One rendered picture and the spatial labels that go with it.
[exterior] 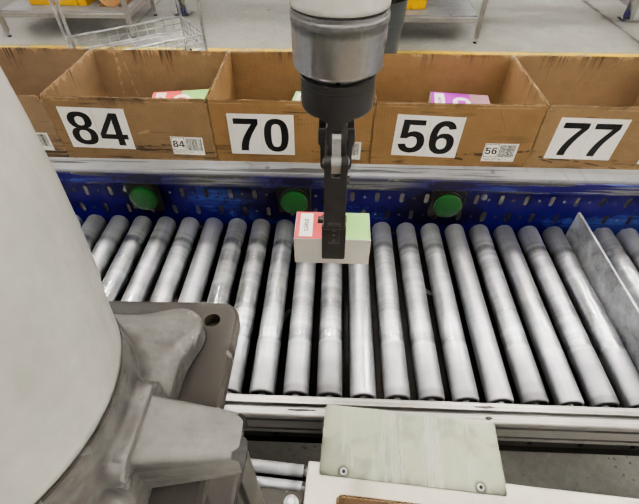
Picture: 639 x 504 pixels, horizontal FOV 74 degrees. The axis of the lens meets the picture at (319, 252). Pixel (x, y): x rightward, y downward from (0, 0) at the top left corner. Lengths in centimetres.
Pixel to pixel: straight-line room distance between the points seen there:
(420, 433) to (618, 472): 111
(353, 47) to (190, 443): 32
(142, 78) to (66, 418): 130
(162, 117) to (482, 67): 87
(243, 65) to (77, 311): 119
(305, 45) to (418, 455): 65
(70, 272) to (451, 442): 73
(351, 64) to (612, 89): 120
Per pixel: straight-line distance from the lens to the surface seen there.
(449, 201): 112
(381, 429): 81
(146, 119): 114
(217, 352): 29
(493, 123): 111
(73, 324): 18
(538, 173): 119
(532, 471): 172
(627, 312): 110
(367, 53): 41
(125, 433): 23
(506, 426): 90
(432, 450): 82
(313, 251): 56
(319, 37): 40
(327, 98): 43
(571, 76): 147
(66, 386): 18
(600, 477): 181
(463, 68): 136
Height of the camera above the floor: 150
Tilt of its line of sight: 46 degrees down
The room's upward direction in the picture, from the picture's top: straight up
